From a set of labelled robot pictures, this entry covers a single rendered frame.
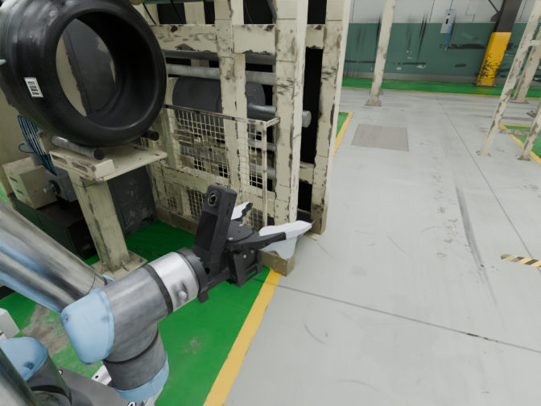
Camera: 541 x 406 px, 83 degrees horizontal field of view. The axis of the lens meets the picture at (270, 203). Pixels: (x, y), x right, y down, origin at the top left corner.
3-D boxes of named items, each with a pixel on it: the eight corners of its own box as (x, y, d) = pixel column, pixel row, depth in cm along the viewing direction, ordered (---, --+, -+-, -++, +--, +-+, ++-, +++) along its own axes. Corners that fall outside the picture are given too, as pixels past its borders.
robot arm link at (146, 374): (147, 334, 53) (133, 289, 48) (181, 380, 47) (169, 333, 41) (101, 365, 49) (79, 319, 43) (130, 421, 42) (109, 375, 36)
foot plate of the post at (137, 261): (85, 270, 195) (84, 265, 193) (123, 247, 214) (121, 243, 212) (111, 287, 182) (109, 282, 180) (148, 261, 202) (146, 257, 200)
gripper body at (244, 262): (238, 254, 57) (181, 288, 49) (231, 213, 53) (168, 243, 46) (266, 270, 51) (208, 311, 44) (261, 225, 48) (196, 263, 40)
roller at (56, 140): (47, 139, 137) (55, 132, 139) (56, 147, 141) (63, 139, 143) (92, 155, 121) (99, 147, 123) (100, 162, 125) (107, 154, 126)
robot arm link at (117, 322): (72, 342, 40) (48, 296, 36) (151, 296, 47) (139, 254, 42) (93, 386, 35) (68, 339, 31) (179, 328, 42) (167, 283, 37)
